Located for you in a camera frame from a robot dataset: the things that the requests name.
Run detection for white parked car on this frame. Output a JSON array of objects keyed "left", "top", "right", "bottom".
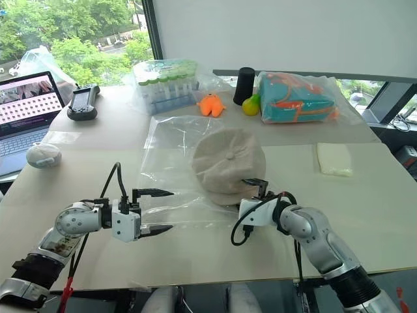
[{"left": 8, "top": 61, "right": 28, "bottom": 78}]

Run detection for open laptop computer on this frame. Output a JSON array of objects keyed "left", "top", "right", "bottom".
[{"left": 0, "top": 70, "right": 66, "bottom": 177}]

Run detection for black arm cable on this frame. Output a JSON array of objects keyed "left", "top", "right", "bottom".
[
  {"left": 230, "top": 190, "right": 306, "bottom": 285},
  {"left": 79, "top": 161, "right": 130, "bottom": 205}
]

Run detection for beige fabric cap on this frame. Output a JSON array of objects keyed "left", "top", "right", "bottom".
[{"left": 191, "top": 127, "right": 266, "bottom": 207}]

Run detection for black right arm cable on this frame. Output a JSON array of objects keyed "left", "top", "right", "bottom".
[{"left": 230, "top": 190, "right": 306, "bottom": 285}]

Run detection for grey computer mouse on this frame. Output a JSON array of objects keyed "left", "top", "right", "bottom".
[{"left": 25, "top": 142, "right": 63, "bottom": 170}]

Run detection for grey rounded shape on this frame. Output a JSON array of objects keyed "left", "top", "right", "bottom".
[{"left": 142, "top": 284, "right": 184, "bottom": 313}]

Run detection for clear plastic bag at window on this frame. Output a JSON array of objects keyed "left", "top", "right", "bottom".
[{"left": 18, "top": 44, "right": 76, "bottom": 86}]

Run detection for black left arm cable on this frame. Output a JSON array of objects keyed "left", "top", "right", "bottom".
[{"left": 79, "top": 161, "right": 130, "bottom": 205}]

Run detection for thin clear bag round tubes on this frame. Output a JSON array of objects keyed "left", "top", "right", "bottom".
[{"left": 121, "top": 58, "right": 233, "bottom": 117}]

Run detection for teal and orange pouch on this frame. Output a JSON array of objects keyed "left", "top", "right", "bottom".
[{"left": 259, "top": 72, "right": 340, "bottom": 125}]

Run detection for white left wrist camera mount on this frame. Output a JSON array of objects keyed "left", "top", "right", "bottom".
[{"left": 111, "top": 201, "right": 142, "bottom": 243}]

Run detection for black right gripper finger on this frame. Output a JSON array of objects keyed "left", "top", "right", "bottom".
[{"left": 242, "top": 177, "right": 269, "bottom": 199}]

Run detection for black handheld controller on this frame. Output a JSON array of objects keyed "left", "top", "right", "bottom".
[{"left": 66, "top": 83, "right": 101, "bottom": 122}]

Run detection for red and black box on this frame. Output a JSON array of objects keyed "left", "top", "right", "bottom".
[{"left": 396, "top": 144, "right": 417, "bottom": 171}]

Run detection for yellow green toy pear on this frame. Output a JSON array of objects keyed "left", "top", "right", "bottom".
[{"left": 241, "top": 93, "right": 262, "bottom": 117}]

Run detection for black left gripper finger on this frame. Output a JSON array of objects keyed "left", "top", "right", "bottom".
[
  {"left": 139, "top": 224, "right": 175, "bottom": 240},
  {"left": 131, "top": 188, "right": 175, "bottom": 205}
]

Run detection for teal and orange packaged cloth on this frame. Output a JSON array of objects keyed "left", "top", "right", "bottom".
[{"left": 255, "top": 70, "right": 364, "bottom": 127}]

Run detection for orange plush toy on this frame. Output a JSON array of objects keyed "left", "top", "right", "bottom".
[{"left": 196, "top": 93, "right": 227, "bottom": 117}]

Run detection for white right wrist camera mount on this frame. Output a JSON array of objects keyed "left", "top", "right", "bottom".
[{"left": 238, "top": 196, "right": 280, "bottom": 228}]

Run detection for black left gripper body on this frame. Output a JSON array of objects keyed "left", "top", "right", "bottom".
[{"left": 118, "top": 194, "right": 146, "bottom": 243}]

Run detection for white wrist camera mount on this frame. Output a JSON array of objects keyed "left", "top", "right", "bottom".
[
  {"left": 111, "top": 201, "right": 142, "bottom": 243},
  {"left": 238, "top": 196, "right": 280, "bottom": 228}
]

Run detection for black cylinder speaker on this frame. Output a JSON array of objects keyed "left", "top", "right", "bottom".
[{"left": 233, "top": 67, "right": 256, "bottom": 106}]

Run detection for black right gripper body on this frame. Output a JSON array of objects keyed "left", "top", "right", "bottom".
[{"left": 255, "top": 190, "right": 278, "bottom": 205}]

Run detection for large clear plastic bag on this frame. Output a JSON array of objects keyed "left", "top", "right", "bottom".
[{"left": 138, "top": 115, "right": 242, "bottom": 226}]

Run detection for pack of clear tubes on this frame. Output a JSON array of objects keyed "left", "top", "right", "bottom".
[{"left": 132, "top": 59, "right": 200, "bottom": 114}]

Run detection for white folded cloth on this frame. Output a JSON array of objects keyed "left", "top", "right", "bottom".
[{"left": 316, "top": 142, "right": 354, "bottom": 178}]

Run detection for red strap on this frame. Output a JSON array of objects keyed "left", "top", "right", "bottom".
[{"left": 57, "top": 275, "right": 75, "bottom": 313}]

